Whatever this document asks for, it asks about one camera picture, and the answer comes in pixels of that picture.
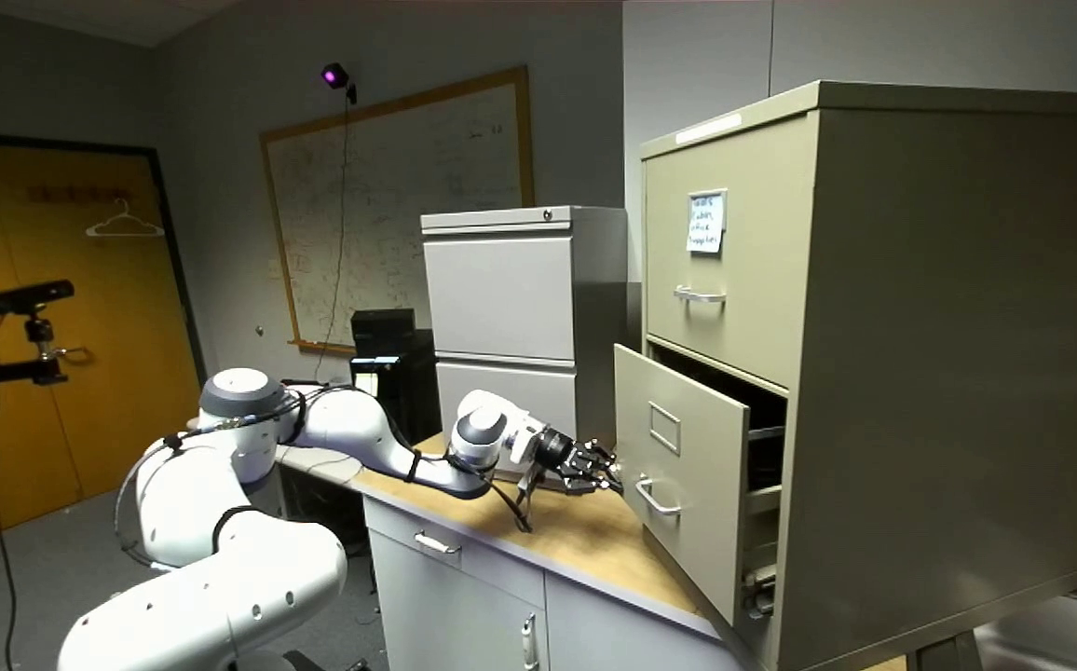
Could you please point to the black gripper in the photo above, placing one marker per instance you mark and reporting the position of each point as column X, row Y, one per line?
column 561, row 457

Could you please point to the beige drawer with small label holder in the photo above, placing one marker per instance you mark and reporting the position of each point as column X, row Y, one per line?
column 706, row 546

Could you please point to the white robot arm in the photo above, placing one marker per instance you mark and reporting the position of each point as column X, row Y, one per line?
column 224, row 581

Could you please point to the grey file cabinet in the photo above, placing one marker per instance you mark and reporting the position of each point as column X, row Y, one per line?
column 500, row 300

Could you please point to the grey cabinet with wood top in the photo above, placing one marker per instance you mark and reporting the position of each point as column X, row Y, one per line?
column 462, row 607

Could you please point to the beige drawer with paper label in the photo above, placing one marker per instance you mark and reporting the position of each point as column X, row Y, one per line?
column 752, row 338

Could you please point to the beige file cabinet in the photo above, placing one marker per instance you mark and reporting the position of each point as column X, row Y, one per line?
column 960, row 373

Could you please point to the black office chair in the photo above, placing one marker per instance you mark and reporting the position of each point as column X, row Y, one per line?
column 387, row 338

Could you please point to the white paper label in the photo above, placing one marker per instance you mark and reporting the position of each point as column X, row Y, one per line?
column 706, row 223

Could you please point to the grey desk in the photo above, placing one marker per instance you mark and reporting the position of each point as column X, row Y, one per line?
column 324, row 468

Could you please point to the wood framed whiteboard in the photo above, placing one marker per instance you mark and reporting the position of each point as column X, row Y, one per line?
column 400, row 210

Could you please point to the grey support leg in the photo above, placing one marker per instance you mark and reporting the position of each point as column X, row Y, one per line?
column 944, row 658

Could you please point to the orange door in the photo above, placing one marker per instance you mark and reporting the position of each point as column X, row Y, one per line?
column 100, row 373

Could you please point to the white coat hanger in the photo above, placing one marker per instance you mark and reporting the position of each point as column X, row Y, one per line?
column 125, row 217

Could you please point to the purple lit wall camera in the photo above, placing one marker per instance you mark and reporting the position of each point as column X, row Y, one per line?
column 335, row 77

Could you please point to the black stereo camera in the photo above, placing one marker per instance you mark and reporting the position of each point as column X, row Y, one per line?
column 14, row 300

